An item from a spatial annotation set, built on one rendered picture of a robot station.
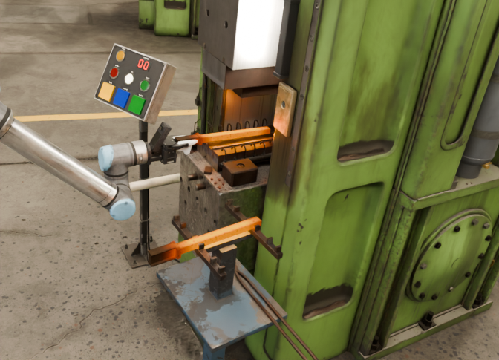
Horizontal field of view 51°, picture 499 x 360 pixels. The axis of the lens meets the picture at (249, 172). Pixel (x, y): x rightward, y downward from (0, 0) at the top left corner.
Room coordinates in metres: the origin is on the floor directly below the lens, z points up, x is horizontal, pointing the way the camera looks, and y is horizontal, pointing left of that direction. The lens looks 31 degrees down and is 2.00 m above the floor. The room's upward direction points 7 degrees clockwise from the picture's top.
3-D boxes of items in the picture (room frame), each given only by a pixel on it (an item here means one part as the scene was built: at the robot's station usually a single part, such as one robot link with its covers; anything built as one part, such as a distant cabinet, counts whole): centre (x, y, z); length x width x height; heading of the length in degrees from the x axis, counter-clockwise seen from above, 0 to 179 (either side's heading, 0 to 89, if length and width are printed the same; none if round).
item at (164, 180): (2.12, 0.45, 0.62); 0.44 x 0.05 x 0.05; 123
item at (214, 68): (1.99, 0.01, 1.32); 0.42 x 0.20 x 0.10; 123
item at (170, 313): (1.85, 0.22, 0.01); 0.58 x 0.39 x 0.01; 33
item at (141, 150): (1.69, 0.42, 1.02); 0.10 x 0.05 x 0.09; 33
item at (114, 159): (1.65, 0.49, 1.01); 0.12 x 0.09 x 0.10; 123
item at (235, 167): (1.76, 0.04, 0.95); 0.12 x 0.08 x 0.06; 123
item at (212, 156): (1.99, 0.01, 0.96); 0.42 x 0.20 x 0.09; 123
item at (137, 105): (2.14, 0.54, 1.01); 0.07 x 0.05 x 0.07; 58
